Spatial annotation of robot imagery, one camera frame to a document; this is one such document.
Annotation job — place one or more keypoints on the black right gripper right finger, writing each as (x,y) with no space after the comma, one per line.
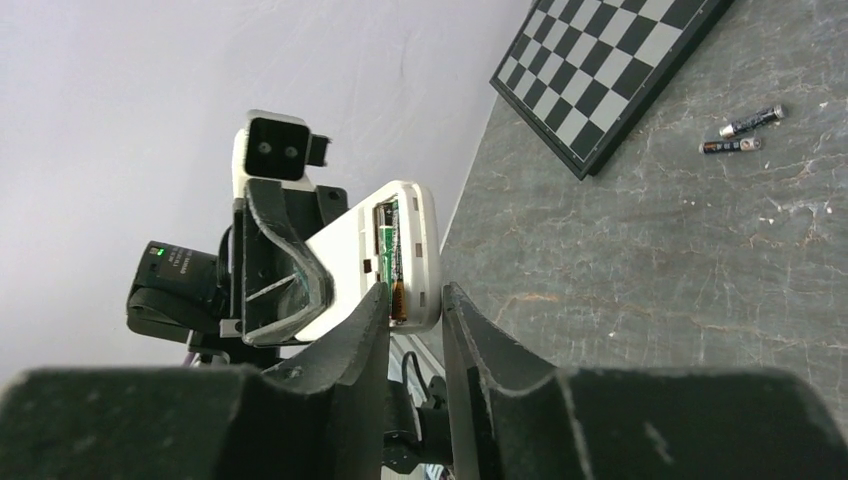
(514,415)

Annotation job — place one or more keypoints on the white remote with dark buttons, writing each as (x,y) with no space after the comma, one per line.
(348,249)

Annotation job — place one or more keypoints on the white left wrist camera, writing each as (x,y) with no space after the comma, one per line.
(277,147)

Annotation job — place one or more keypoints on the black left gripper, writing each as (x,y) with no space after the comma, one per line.
(278,285)

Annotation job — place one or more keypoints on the black silver battery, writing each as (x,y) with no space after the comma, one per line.
(753,121)

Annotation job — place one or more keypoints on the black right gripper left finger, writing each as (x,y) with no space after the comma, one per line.
(317,415)

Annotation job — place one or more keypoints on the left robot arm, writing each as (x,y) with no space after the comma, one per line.
(183,295)

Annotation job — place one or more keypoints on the black white chessboard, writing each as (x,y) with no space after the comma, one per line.
(582,73)

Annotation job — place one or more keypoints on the black grey battery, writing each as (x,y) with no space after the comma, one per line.
(748,144)

